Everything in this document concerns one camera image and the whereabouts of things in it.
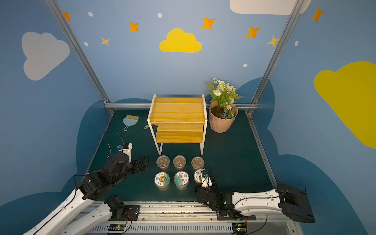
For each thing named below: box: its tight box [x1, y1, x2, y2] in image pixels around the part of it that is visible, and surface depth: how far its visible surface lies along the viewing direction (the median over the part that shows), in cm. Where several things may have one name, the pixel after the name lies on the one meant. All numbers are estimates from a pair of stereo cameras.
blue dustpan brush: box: [122, 114, 140, 132], surface depth 118 cm
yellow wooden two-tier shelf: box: [147, 94, 208, 156], surface depth 79 cm
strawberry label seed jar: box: [193, 168, 206, 185], surface depth 80 cm
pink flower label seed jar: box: [173, 170, 190, 191], surface depth 80 cm
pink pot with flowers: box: [205, 77, 246, 134], surface depth 97 cm
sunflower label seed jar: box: [154, 171, 171, 192], surface depth 80 cm
